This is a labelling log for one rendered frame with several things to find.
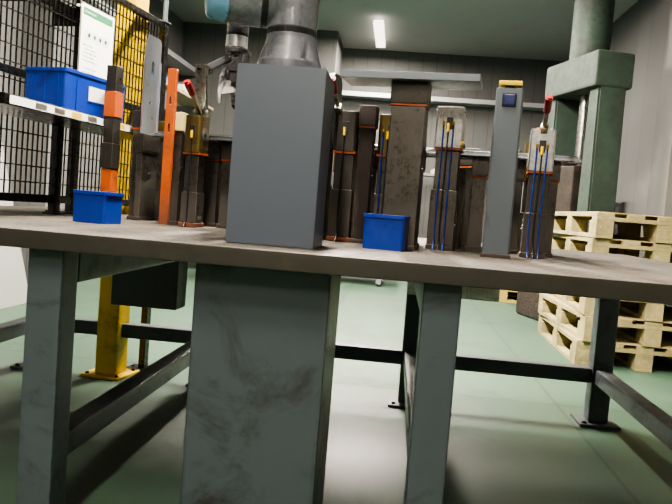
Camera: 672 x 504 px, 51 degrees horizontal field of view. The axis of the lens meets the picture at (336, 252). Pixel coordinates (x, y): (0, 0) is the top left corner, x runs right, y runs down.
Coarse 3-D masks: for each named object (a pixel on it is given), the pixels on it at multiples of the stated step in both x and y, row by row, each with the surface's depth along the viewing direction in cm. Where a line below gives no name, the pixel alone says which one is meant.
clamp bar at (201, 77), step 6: (198, 66) 222; (204, 66) 222; (198, 72) 223; (204, 72) 223; (198, 78) 224; (204, 78) 223; (198, 84) 224; (204, 84) 223; (198, 90) 224; (204, 90) 224; (198, 96) 225; (204, 96) 224; (204, 102) 225; (204, 108) 225; (204, 114) 225
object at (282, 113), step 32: (256, 64) 156; (256, 96) 157; (288, 96) 156; (320, 96) 155; (256, 128) 157; (288, 128) 156; (320, 128) 156; (256, 160) 157; (288, 160) 157; (320, 160) 158; (256, 192) 158; (288, 192) 157; (320, 192) 163; (256, 224) 158; (288, 224) 158; (320, 224) 169
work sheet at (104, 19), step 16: (80, 16) 249; (96, 16) 259; (80, 32) 250; (96, 32) 260; (112, 32) 270; (80, 48) 251; (96, 48) 261; (112, 48) 271; (80, 64) 252; (96, 64) 261; (112, 64) 272
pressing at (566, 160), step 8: (160, 136) 243; (216, 136) 230; (224, 136) 229; (232, 136) 228; (376, 144) 219; (432, 152) 215; (464, 152) 213; (472, 152) 212; (480, 152) 212; (488, 152) 211; (560, 160) 219; (568, 160) 206; (576, 160) 206
